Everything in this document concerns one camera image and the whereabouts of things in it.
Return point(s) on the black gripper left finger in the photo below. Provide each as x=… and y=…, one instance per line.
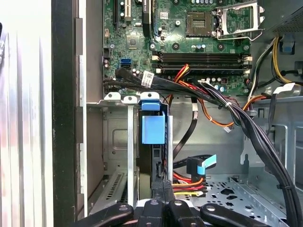
x=151, y=212

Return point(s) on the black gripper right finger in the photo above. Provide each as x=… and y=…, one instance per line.
x=180, y=215

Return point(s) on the hard disk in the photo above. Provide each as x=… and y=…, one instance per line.
x=152, y=127

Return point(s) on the metal disk bay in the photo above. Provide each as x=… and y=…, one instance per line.
x=113, y=132

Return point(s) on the black RAM slot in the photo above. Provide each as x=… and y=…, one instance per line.
x=213, y=70
x=201, y=63
x=201, y=55

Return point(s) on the white expansion slot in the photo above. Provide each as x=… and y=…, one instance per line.
x=128, y=10

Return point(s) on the black expansion slot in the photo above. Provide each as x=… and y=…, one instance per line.
x=116, y=11

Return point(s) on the metal drive cage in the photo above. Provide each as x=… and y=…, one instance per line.
x=291, y=142

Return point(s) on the black PC case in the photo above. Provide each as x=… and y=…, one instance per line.
x=64, y=94

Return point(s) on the blue motherboard port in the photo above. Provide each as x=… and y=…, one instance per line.
x=126, y=63

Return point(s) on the green motherboard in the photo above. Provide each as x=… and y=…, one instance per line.
x=144, y=50

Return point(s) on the socket locking lever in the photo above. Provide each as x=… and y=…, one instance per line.
x=239, y=38

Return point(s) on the CPU socket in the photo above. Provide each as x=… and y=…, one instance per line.
x=198, y=23

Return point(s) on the metal socket cover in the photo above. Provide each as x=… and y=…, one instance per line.
x=236, y=30

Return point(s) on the grey power supply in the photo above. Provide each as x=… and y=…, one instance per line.
x=284, y=14

